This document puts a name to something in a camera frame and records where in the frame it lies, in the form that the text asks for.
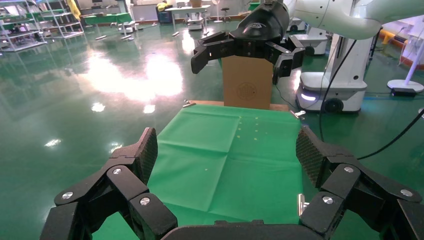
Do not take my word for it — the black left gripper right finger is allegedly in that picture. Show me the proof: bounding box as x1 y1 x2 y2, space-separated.
295 125 424 240

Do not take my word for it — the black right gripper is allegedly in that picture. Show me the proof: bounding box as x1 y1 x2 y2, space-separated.
191 1 306 85

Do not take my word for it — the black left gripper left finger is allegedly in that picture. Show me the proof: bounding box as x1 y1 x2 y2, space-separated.
39 127 178 240

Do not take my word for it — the small brown cardboard box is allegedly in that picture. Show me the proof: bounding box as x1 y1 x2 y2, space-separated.
221 54 275 111

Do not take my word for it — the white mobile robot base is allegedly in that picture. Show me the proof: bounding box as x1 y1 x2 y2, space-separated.
287 18 329 57

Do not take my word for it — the black stool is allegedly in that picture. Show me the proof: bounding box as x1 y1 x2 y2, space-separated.
219 7 232 23

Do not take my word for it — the white standing fan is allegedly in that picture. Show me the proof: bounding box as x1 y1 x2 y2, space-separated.
211 0 224 24

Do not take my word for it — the white work table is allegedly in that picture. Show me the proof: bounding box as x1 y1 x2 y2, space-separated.
164 4 212 34

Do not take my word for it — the blue bin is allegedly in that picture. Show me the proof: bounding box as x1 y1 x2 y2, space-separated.
155 9 173 25

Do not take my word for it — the white robot body with base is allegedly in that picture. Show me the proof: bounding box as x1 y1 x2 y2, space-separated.
295 19 382 114

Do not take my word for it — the black power adapter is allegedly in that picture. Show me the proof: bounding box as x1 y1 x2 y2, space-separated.
390 87 418 98

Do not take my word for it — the white floor lamp stand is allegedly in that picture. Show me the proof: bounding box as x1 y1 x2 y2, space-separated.
386 36 424 94

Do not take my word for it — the orange yellow floor barrier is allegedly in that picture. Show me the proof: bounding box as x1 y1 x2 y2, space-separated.
378 29 409 48

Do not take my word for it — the green covered table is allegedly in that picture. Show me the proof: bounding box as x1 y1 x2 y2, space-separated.
82 12 133 28

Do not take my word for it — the yellow hanging garment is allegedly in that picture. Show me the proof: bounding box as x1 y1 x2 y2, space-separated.
66 0 82 21

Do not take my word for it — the metal storage shelf rack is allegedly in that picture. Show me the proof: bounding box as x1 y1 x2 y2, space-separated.
34 0 85 40
0 0 47 53

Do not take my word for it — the thin black floor cable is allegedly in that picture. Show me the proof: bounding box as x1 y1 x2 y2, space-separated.
274 84 299 111

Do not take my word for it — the black hanging cable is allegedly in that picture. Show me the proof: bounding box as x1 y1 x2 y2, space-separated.
318 39 359 143

